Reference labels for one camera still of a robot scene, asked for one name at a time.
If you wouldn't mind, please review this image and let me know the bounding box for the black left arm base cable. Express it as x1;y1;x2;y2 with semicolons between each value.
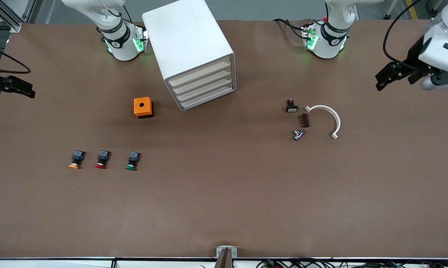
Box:
273;19;307;40

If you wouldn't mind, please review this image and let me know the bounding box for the brown table mat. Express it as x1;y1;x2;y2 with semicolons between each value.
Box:
0;19;448;259

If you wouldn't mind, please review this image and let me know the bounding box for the white drawer cabinet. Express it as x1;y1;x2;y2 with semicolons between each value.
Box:
142;0;237;112

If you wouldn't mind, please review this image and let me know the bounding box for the red push button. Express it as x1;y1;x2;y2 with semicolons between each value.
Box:
95;150;112;169

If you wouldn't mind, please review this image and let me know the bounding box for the grey stand leg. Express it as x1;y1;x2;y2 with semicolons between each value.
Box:
384;0;400;20

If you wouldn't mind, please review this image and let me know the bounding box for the yellow push button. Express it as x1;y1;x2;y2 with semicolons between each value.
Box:
68;150;87;170

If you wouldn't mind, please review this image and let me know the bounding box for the white curved bracket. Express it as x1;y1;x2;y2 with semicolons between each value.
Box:
305;105;341;140

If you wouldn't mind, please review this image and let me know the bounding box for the tangled cable bundle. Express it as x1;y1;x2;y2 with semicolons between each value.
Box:
200;259;448;268

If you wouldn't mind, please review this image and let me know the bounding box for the orange box with hole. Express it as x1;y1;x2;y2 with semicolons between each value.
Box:
134;97;154;119

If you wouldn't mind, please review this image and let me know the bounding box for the grey metal bracket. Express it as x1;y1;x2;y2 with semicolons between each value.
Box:
216;246;238;258

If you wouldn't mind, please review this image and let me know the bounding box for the aluminium frame post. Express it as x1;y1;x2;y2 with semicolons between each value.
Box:
0;0;42;33

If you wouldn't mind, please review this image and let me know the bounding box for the white plastic drawer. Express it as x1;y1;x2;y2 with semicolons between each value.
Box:
168;59;232;87
176;76;234;102
179;84;235;110
172;67;233;94

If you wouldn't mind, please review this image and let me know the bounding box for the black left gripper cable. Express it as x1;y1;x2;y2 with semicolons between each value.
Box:
383;0;422;64

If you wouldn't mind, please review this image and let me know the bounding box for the green push button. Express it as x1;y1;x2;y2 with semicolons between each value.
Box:
126;151;141;171

